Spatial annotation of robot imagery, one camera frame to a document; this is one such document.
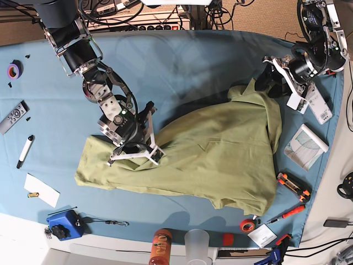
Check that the orange screwdriver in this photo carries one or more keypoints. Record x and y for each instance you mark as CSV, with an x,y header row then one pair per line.
x,y
292,212

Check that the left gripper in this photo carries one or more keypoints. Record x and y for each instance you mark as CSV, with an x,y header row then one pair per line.
x,y
287,77

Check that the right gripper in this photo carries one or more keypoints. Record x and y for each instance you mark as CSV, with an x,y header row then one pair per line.
x,y
132,134

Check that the purple tape roll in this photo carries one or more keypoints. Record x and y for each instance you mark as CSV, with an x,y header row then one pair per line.
x,y
15,70

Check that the orange black utility knife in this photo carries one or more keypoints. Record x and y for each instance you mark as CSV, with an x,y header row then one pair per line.
x,y
300,189

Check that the olive green t-shirt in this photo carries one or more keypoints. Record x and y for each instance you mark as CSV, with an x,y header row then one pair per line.
x,y
222,152

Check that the black power strip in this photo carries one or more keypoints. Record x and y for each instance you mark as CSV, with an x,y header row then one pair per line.
x,y
151,27

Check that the translucent plastic cup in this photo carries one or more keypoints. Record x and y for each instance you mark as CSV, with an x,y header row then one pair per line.
x,y
196,246

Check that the white black marker pen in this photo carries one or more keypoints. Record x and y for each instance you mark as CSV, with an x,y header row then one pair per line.
x,y
25,151

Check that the red tape roll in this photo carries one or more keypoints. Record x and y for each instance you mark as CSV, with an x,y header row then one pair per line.
x,y
247,226

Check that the blue box with knob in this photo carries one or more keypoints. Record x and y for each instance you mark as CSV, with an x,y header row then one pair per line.
x,y
66,225

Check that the blue orange clamp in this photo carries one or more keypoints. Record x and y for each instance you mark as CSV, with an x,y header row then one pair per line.
x,y
276,255

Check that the orange drink bottle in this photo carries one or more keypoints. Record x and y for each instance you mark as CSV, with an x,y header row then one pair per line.
x,y
161,248

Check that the grey remote control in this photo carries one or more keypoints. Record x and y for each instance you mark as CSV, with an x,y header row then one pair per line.
x,y
13,117

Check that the small yellow battery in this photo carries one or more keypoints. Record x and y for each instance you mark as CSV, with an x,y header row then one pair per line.
x,y
33,195

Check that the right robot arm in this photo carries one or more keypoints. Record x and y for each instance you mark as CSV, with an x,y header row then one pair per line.
x,y
203,106

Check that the black zip tie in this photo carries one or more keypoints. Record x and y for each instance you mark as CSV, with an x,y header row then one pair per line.
x,y
62,211

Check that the white leaf pattern notebook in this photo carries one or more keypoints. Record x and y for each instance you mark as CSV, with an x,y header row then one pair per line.
x,y
305,148

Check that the blue table cloth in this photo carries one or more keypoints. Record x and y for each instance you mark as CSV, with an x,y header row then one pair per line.
x,y
61,119

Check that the white paper card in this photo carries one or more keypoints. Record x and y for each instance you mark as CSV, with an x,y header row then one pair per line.
x,y
44,191

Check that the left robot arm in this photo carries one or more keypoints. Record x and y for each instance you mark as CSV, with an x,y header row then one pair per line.
x,y
324,51

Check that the orange black tool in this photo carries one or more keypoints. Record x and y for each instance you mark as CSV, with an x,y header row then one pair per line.
x,y
330,72

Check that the clear packaged barcode box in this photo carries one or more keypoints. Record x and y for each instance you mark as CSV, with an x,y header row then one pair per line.
x,y
317,104

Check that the white square card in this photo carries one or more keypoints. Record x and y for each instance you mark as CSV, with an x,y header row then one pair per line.
x,y
262,236

